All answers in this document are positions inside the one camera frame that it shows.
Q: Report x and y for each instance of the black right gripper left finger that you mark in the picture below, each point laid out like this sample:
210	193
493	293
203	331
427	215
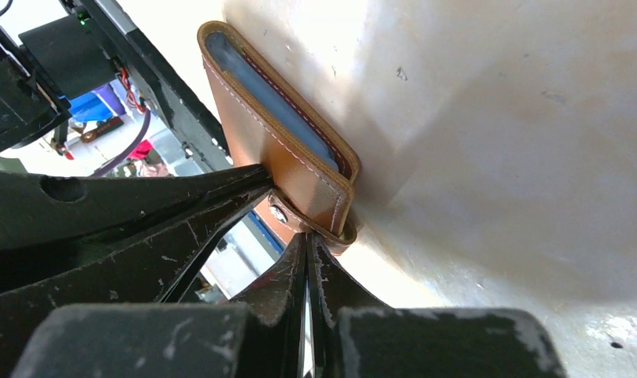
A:
258	333

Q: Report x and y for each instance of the brown leather card holder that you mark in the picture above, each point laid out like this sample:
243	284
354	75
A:
267	122

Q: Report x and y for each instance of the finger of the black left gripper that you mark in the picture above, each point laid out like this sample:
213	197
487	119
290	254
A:
39	209
149	267

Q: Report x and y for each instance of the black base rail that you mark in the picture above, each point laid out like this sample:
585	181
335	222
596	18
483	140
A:
164	91

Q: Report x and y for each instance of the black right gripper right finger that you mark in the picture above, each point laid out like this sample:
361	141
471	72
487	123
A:
357	335

